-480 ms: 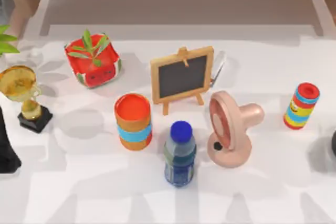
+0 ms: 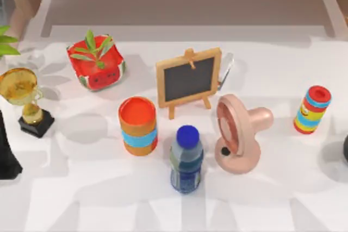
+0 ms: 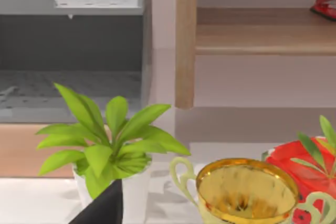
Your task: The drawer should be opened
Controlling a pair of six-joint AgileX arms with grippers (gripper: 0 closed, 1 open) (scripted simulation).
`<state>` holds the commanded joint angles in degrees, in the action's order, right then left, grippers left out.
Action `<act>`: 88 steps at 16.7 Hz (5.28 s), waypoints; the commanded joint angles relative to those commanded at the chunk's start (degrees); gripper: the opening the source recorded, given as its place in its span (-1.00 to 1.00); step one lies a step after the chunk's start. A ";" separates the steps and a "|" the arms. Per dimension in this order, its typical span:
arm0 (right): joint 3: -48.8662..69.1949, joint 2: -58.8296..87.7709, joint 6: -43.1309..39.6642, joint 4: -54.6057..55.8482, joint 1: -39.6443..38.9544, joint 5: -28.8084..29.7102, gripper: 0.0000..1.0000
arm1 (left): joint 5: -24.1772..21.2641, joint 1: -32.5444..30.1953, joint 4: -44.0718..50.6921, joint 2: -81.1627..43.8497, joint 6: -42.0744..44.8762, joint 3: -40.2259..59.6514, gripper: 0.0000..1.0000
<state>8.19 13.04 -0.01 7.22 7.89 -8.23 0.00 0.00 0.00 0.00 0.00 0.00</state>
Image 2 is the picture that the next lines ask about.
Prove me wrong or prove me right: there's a watermelon plant pot with plant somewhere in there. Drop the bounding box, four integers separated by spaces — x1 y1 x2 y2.
66 29 127 91

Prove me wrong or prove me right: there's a gold trophy with black base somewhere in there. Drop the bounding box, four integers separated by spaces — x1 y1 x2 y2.
0 67 55 139

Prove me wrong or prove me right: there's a blue-capped blue bottle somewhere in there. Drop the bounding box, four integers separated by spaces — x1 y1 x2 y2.
169 125 204 195

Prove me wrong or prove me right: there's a green leafy plant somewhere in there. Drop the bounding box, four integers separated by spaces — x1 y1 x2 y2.
0 25 21 59

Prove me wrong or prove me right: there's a pink desk fan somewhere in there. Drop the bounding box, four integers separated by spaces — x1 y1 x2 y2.
214 93 274 175

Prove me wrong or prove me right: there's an orange can with blue band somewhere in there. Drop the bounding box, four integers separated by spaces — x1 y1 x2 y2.
118 96 159 157

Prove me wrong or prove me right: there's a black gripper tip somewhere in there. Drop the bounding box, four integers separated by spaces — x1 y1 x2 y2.
0 110 23 180

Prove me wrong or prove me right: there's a red yellow striped can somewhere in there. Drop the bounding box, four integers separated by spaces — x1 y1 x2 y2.
293 85 332 135

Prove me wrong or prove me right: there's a wooden framed blackboard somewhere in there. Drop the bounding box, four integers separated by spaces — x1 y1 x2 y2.
156 47 234 120

